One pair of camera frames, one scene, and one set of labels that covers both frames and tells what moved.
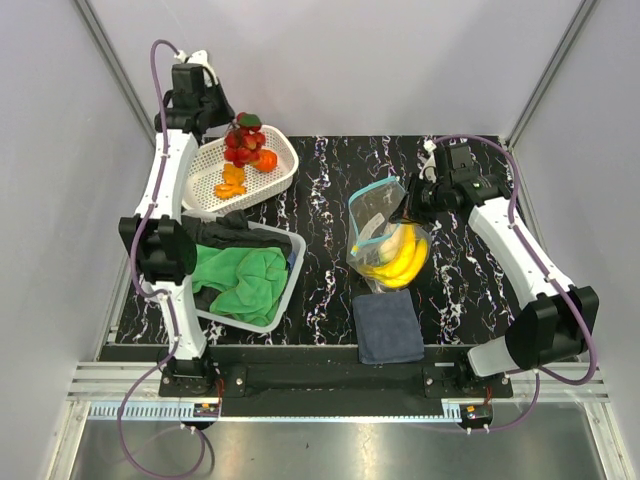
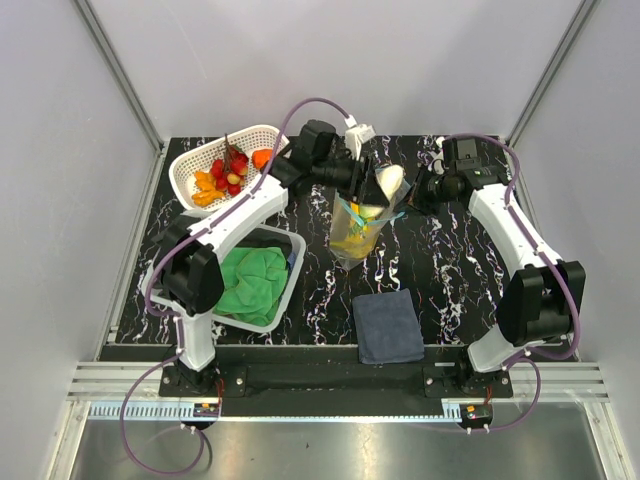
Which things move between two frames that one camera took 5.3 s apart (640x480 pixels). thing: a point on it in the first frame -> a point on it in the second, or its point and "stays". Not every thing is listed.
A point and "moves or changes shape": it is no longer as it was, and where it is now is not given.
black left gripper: x=227 y=114 -> x=364 y=186
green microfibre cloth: x=252 y=280 stays
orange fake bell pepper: x=266 y=160 stays
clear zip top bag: x=389 y=255 moves or changes shape
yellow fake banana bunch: x=403 y=256 -> x=359 y=238
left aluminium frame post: x=117 y=69 stays
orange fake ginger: x=230 y=188 -> x=203 y=198
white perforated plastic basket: x=203 y=173 stays
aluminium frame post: x=583 y=11 stays
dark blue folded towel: x=388 y=328 stays
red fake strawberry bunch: x=243 y=141 -> x=231 y=170
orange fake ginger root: x=233 y=178 -> x=205 y=182
